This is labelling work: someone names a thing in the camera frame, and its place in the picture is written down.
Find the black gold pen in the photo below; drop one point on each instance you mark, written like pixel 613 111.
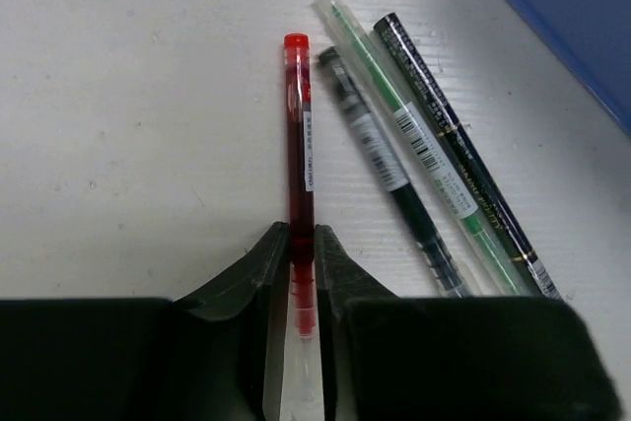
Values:
pixel 471 168

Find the black gel pen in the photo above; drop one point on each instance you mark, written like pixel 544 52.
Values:
pixel 387 167

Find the green gel pen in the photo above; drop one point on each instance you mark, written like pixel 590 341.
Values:
pixel 388 90

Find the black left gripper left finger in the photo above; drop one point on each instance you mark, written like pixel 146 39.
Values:
pixel 214 354

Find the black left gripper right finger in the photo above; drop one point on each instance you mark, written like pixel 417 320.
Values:
pixel 386 357

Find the red gel pen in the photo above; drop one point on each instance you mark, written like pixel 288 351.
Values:
pixel 301 183

